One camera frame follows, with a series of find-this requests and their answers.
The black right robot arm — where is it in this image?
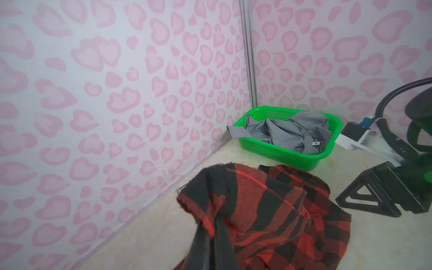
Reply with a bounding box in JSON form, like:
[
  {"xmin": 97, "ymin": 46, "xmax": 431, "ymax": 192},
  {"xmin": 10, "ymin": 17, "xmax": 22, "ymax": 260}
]
[{"xmin": 336, "ymin": 78, "xmax": 432, "ymax": 218}]

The red black plaid shirt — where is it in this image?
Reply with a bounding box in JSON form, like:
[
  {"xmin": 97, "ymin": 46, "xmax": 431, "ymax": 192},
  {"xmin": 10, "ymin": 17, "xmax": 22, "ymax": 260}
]
[{"xmin": 177, "ymin": 163, "xmax": 352, "ymax": 270}]

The right corner aluminium post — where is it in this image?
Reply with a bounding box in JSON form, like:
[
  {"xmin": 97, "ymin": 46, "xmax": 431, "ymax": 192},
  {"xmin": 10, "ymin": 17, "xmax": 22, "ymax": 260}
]
[{"xmin": 239, "ymin": 0, "xmax": 258, "ymax": 108}]

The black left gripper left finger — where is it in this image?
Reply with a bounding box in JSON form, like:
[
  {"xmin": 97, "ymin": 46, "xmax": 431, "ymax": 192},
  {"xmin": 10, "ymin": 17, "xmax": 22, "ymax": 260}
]
[{"xmin": 187, "ymin": 222, "xmax": 216, "ymax": 270}]

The grey shirt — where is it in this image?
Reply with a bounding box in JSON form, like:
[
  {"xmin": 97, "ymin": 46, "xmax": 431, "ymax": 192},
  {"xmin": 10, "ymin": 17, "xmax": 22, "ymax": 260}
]
[{"xmin": 227, "ymin": 112, "xmax": 332, "ymax": 155}]

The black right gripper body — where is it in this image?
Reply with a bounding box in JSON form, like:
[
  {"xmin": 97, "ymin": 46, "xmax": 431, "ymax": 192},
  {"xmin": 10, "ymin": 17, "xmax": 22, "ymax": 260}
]
[{"xmin": 391, "ymin": 153, "xmax": 432, "ymax": 214}]

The green plastic basket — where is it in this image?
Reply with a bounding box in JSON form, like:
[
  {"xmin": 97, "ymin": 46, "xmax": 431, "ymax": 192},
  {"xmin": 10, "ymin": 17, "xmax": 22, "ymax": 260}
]
[{"xmin": 232, "ymin": 106, "xmax": 343, "ymax": 171}]

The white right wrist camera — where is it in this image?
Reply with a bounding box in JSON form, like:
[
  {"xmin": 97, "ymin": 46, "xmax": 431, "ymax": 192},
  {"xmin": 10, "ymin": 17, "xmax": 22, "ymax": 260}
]
[{"xmin": 336, "ymin": 117, "xmax": 403, "ymax": 167}]

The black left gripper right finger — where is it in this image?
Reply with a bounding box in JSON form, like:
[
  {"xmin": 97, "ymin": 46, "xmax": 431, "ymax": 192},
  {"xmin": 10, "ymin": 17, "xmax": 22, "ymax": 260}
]
[{"xmin": 214, "ymin": 217, "xmax": 240, "ymax": 270}]

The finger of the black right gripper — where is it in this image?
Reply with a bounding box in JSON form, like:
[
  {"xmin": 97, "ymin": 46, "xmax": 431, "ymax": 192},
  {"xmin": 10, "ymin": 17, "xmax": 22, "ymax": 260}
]
[{"xmin": 336, "ymin": 162, "xmax": 402, "ymax": 218}]

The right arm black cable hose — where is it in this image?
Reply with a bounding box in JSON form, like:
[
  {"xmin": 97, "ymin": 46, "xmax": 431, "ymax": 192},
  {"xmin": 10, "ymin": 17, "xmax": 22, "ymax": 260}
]
[{"xmin": 372, "ymin": 76, "xmax": 432, "ymax": 163}]

